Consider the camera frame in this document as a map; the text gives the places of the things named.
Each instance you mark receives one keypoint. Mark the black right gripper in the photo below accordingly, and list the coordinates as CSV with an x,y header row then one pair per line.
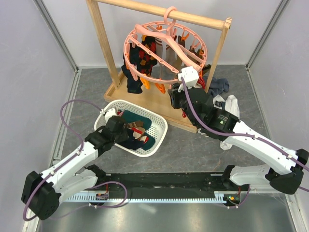
x,y
174,94

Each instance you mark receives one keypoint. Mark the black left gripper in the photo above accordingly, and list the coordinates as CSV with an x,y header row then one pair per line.
x,y
124,134

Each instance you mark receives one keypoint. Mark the pink round clip hanger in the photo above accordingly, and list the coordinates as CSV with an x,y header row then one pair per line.
x,y
186,47

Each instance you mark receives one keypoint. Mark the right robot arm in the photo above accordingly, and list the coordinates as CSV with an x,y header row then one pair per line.
x,y
282,168

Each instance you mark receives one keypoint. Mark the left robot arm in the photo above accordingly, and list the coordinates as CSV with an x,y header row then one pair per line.
x,y
44,192

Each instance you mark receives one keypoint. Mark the blue grey sock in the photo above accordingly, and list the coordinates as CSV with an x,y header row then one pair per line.
x,y
218,86

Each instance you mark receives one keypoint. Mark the navy blue sock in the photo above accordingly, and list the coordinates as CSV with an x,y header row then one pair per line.
x,y
132,143

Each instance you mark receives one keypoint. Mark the white cloth pile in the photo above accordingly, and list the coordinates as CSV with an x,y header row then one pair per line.
x,y
228,111

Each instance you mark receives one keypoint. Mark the green christmas sock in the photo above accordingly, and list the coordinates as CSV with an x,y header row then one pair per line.
x,y
131,117
149,142

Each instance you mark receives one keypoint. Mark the brown striped sock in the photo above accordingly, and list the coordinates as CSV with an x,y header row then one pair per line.
x,y
137,128

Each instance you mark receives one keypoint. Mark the white perforated plastic basket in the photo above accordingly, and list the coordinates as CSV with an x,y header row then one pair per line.
x,y
157,129

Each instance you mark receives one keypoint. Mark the beige ribbed hanging sock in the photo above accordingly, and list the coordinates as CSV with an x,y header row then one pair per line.
x,y
164,51

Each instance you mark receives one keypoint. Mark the black red argyle sock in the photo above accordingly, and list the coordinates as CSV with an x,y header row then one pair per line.
x,y
146,61

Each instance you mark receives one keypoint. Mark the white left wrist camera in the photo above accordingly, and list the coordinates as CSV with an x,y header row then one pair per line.
x,y
105,115

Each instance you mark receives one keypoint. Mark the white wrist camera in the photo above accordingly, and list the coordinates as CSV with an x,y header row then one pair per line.
x,y
189,75
105,115

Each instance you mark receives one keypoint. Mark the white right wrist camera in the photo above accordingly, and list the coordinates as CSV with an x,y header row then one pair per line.
x,y
189,75

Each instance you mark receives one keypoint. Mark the wooden drying rack frame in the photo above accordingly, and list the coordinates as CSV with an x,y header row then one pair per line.
x,y
152,99

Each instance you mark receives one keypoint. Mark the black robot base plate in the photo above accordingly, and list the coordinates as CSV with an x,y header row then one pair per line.
x,y
166,184

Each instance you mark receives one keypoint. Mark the grey cable duct strip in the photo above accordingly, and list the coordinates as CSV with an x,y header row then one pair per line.
x,y
92,197

